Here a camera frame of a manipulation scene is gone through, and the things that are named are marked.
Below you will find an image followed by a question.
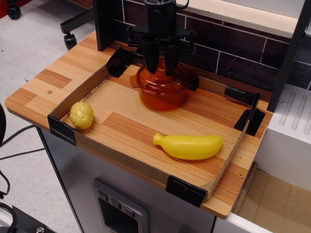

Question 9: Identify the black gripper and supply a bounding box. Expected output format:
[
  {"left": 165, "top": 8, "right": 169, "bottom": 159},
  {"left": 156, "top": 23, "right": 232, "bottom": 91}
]
[{"left": 126, "top": 0, "right": 196, "bottom": 76}]

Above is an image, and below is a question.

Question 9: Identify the orange transparent pot lid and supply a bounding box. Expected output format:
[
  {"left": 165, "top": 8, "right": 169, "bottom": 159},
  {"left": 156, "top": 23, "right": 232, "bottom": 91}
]
[{"left": 136, "top": 59, "right": 190, "bottom": 95}]

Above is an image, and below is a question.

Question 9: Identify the orange transparent pot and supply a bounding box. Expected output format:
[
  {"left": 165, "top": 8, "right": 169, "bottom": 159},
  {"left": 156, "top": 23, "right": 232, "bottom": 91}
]
[{"left": 130, "top": 74, "right": 199, "bottom": 111}]

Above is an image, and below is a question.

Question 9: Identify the light wooden shelf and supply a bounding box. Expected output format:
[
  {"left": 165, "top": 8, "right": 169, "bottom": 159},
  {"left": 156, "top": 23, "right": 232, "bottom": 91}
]
[{"left": 177, "top": 0, "right": 298, "bottom": 38}]

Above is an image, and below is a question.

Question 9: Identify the yellow toy banana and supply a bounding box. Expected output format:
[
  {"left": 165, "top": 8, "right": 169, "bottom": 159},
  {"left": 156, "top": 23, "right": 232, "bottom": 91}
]
[{"left": 153, "top": 133, "right": 223, "bottom": 160}]

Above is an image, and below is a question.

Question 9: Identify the pale yellow toy potato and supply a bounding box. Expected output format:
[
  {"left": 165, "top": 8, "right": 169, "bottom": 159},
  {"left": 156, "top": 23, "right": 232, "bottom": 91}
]
[{"left": 70, "top": 102, "right": 94, "bottom": 130}]

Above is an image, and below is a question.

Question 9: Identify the cardboard fence with black tape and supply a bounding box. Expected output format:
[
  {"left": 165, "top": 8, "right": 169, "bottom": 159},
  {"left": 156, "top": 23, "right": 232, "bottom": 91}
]
[{"left": 48, "top": 48, "right": 265, "bottom": 216}]

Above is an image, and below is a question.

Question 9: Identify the black chair base with casters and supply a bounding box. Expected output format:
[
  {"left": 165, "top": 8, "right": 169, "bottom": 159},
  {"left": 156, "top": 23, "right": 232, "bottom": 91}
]
[{"left": 7, "top": 0, "right": 94, "bottom": 50}]

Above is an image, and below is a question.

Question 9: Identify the grey toy kitchen cabinet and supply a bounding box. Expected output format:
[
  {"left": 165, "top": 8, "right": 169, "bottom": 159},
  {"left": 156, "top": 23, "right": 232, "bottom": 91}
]
[{"left": 38, "top": 130, "right": 216, "bottom": 233}]

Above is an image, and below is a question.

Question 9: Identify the silver oven control panel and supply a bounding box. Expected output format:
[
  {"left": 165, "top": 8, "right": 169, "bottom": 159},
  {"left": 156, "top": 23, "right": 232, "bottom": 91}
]
[{"left": 92, "top": 179, "right": 149, "bottom": 233}]

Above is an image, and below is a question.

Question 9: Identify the white toy sink unit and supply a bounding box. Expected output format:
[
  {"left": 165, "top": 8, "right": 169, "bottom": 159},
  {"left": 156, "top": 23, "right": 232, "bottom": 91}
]
[{"left": 213, "top": 85, "right": 311, "bottom": 233}]

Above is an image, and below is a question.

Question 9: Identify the black upright post right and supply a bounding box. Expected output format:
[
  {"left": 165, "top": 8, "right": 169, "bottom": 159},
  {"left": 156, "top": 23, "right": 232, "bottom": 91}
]
[{"left": 267, "top": 0, "right": 311, "bottom": 113}]

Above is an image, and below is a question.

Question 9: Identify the black floor cable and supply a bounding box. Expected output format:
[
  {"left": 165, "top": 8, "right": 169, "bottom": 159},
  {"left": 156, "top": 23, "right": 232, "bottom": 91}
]
[{"left": 0, "top": 125, "right": 46, "bottom": 200}]

